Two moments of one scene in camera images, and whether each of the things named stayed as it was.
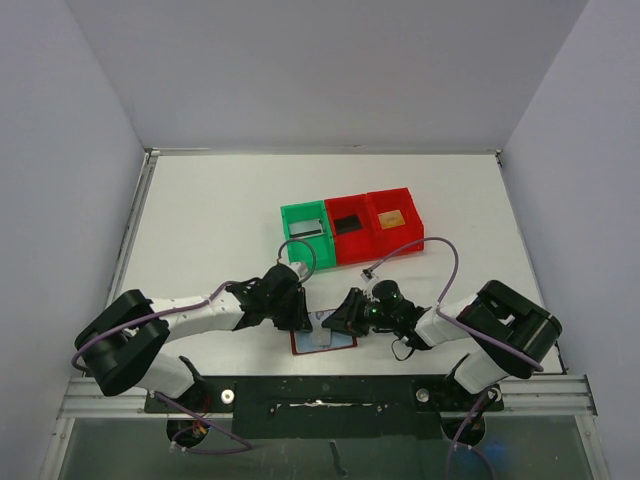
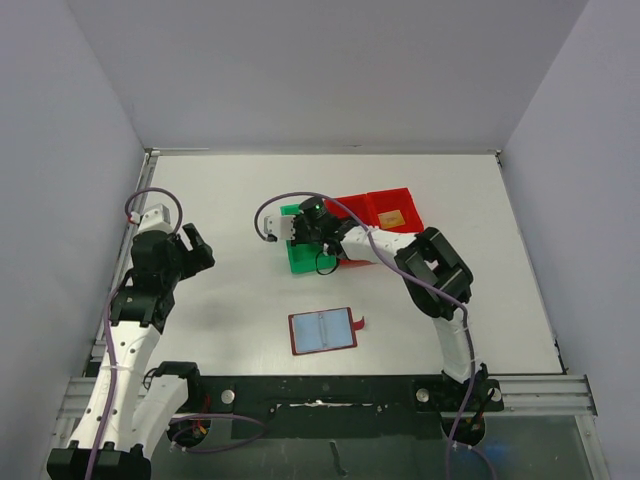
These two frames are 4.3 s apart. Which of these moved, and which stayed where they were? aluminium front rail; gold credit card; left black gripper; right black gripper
Moved: left black gripper; right black gripper
Stayed: gold credit card; aluminium front rail
